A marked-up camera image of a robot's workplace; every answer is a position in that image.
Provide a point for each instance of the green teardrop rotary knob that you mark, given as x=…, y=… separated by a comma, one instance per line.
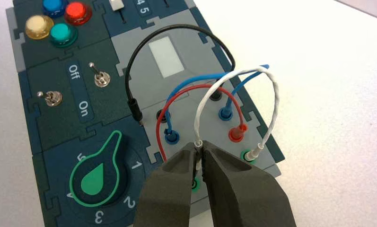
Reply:
x=97, y=175

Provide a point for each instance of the white slider knob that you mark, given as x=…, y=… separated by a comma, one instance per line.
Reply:
x=116, y=3

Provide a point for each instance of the grey and teal control box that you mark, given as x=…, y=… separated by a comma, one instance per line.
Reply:
x=66, y=125

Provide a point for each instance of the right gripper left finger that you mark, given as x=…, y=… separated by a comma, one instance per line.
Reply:
x=166, y=197

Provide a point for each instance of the teal dome push button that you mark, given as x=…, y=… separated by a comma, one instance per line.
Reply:
x=63, y=34

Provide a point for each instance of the white rectangular display window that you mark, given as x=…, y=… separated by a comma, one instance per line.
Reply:
x=166, y=56

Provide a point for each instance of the yellow dome push button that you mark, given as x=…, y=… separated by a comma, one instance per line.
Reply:
x=39, y=26

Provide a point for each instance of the red dome push button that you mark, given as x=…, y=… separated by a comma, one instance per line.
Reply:
x=78, y=12

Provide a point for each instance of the metal toggle switch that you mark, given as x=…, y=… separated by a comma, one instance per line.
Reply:
x=100, y=77
x=52, y=98

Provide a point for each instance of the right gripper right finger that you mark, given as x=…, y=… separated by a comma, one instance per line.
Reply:
x=244, y=197

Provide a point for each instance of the blue dome push button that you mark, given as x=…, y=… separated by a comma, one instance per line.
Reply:
x=54, y=6

